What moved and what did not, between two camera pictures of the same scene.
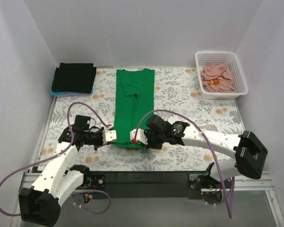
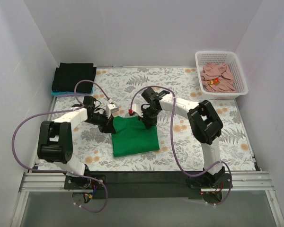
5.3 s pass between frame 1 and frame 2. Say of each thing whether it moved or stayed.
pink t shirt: stayed
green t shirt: moved
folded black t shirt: stayed
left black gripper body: moved
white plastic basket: stayed
